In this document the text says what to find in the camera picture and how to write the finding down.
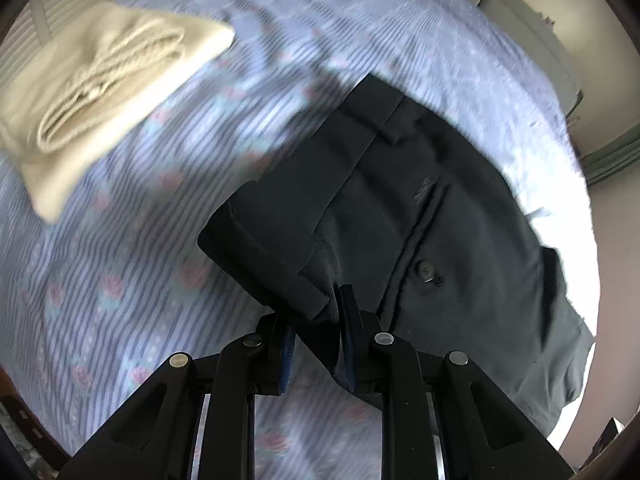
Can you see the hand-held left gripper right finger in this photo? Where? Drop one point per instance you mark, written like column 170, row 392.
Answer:
column 347, row 342

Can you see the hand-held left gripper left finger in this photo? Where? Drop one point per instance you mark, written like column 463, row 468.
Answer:
column 287, row 360

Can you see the black pants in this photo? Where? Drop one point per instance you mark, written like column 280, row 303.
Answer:
column 400, row 185

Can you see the bed with striped blue sheet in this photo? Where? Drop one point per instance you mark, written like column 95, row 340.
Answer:
column 150, row 285

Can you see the green curtain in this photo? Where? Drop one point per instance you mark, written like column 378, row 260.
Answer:
column 615, row 160

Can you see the cream folded garment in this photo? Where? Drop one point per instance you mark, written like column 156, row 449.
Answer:
column 100, row 85

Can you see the grey padded headboard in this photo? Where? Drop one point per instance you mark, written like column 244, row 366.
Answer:
column 530, row 35

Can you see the white slatted wardrobe door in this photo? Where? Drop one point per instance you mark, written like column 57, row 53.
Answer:
column 30, row 25

